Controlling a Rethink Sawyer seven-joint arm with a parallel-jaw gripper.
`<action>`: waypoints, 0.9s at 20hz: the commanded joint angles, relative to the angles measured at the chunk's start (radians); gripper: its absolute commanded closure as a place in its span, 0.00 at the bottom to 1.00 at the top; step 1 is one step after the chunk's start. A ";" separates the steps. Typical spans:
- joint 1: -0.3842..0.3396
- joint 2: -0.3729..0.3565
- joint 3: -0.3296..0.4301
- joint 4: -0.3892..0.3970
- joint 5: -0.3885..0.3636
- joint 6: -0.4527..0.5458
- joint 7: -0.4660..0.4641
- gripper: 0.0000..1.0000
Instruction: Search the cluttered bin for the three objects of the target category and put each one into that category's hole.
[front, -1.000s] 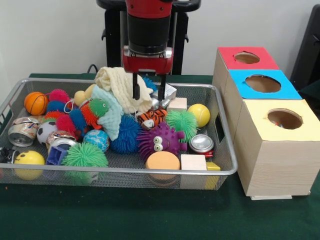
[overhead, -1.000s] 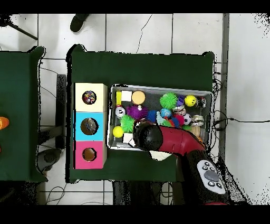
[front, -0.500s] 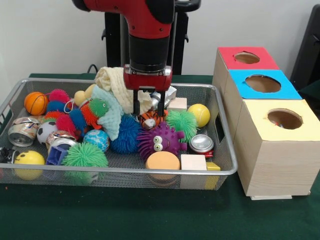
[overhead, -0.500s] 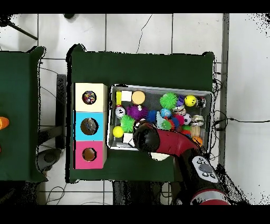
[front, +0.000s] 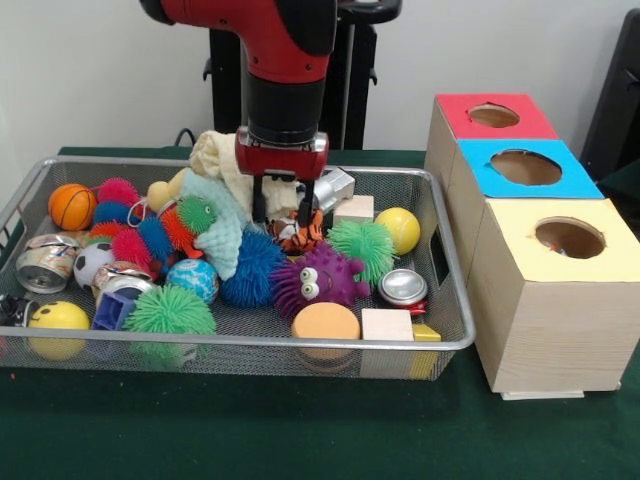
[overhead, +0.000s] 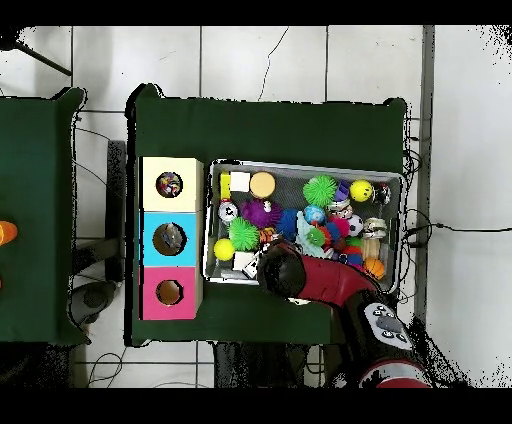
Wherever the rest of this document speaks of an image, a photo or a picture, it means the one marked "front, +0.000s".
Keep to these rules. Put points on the light blue cloth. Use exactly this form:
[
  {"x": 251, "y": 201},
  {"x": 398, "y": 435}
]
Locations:
[{"x": 220, "y": 240}]

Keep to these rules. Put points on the pale wooden cube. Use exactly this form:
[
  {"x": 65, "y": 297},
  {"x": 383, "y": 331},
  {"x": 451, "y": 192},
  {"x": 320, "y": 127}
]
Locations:
[{"x": 387, "y": 325}]

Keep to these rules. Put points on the silver mesh bin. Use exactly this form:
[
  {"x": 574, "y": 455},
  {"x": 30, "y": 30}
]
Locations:
[{"x": 100, "y": 170}]

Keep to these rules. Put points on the yellow tennis ball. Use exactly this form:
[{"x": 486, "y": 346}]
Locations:
[{"x": 397, "y": 230}]

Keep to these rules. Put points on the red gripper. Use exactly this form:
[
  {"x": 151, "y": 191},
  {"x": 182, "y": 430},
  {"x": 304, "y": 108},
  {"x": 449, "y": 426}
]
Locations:
[{"x": 282, "y": 160}]

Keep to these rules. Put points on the yellow smiley ball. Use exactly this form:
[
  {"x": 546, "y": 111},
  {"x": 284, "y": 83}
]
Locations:
[{"x": 57, "y": 317}]

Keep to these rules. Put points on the purple spiky monster toy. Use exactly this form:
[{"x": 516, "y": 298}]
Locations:
[{"x": 340, "y": 280}]

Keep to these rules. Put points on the green spiky rubber ball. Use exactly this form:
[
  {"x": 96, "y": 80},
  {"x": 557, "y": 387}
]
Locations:
[
  {"x": 167, "y": 310},
  {"x": 362, "y": 247}
]

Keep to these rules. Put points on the crushed silver drink can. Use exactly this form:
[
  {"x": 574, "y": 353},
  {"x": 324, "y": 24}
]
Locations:
[{"x": 402, "y": 287}]

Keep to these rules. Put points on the orange foam disc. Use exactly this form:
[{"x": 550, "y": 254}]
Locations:
[{"x": 325, "y": 322}]

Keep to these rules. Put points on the black chair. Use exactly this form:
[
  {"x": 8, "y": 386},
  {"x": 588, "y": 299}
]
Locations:
[{"x": 615, "y": 100}]

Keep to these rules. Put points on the orange tiger plush toy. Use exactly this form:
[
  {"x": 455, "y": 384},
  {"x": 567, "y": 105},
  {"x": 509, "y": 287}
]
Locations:
[{"x": 300, "y": 237}]

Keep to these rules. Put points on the cream waffle cloth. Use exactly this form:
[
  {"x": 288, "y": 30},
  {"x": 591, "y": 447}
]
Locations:
[{"x": 212, "y": 155}]

